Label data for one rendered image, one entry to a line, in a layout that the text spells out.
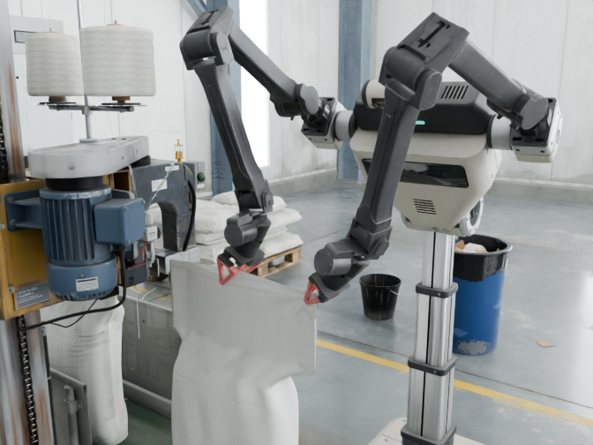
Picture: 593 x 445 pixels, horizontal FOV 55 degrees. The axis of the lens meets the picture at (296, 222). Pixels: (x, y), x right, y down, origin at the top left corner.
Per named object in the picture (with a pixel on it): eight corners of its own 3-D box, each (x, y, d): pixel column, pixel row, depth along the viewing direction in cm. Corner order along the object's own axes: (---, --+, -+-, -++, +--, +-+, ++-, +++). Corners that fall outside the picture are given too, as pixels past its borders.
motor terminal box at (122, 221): (148, 246, 133) (145, 197, 130) (128, 258, 123) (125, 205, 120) (115, 244, 135) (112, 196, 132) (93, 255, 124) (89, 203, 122)
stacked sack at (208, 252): (265, 249, 484) (265, 233, 480) (213, 269, 430) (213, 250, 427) (227, 242, 507) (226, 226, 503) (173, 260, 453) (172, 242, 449)
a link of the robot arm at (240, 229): (273, 189, 140) (245, 189, 145) (244, 197, 131) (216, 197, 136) (277, 237, 143) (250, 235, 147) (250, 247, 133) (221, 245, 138)
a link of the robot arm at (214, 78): (227, 27, 123) (190, 35, 129) (212, 34, 119) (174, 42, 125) (281, 201, 142) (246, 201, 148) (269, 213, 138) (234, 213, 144)
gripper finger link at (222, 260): (206, 278, 147) (219, 250, 143) (224, 270, 153) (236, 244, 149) (224, 294, 145) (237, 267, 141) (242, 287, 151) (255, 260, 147)
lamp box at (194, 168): (206, 190, 179) (205, 162, 177) (195, 192, 176) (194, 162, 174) (189, 188, 183) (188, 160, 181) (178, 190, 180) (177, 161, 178)
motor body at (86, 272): (131, 290, 135) (125, 186, 129) (75, 310, 123) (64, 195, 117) (93, 278, 143) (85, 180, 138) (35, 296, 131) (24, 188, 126)
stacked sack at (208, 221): (266, 222, 478) (266, 205, 475) (212, 237, 425) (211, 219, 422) (228, 215, 502) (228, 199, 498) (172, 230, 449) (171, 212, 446)
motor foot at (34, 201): (78, 227, 134) (75, 191, 132) (30, 237, 124) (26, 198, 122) (55, 222, 139) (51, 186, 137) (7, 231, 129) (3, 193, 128)
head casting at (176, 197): (198, 246, 179) (194, 152, 173) (135, 266, 160) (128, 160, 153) (135, 234, 196) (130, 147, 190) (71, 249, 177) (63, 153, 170)
